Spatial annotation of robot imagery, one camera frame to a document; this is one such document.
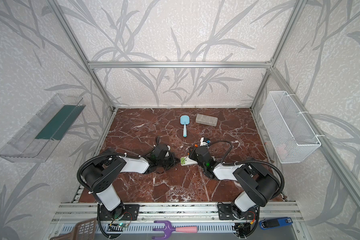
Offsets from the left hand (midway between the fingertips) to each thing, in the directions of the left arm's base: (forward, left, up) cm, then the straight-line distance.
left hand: (182, 156), depth 91 cm
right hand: (+6, -4, +5) cm, 8 cm away
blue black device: (-34, -42, +4) cm, 54 cm away
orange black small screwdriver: (+3, -8, +8) cm, 12 cm away
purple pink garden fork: (-36, +5, -1) cm, 36 cm away
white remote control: (-2, -2, -2) cm, 4 cm away
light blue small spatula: (+31, 0, -3) cm, 31 cm away
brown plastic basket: (-37, +45, -2) cm, 58 cm away
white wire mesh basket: (-5, -46, +34) cm, 57 cm away
